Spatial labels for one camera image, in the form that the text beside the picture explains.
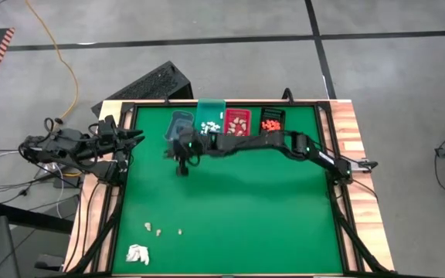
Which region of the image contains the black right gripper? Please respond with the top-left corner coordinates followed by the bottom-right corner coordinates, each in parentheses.
top-left (163, 127), bottom-right (210, 165)

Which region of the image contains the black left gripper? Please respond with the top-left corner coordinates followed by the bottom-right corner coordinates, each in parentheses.
top-left (97, 114), bottom-right (147, 155)

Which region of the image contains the grey-blue plastic bin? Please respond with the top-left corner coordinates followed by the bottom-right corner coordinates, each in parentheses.
top-left (163, 110), bottom-right (195, 143)

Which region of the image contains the teal translucent plastic bin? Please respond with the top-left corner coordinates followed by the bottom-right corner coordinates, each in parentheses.
top-left (193, 98), bottom-right (227, 137)

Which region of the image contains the red slotted plastic basket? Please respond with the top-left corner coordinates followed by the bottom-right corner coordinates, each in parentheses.
top-left (222, 108), bottom-right (253, 137)

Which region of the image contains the black slotted plastic basket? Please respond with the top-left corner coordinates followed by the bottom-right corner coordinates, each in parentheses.
top-left (258, 107), bottom-right (287, 135)

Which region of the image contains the crumpled white paper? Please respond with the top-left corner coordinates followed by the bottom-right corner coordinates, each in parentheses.
top-left (125, 243), bottom-right (151, 266)

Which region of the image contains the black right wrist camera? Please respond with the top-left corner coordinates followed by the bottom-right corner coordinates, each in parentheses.
top-left (175, 157), bottom-right (190, 178)

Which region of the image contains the yellow cable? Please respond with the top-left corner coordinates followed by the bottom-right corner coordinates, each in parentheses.
top-left (24, 0), bottom-right (80, 124)

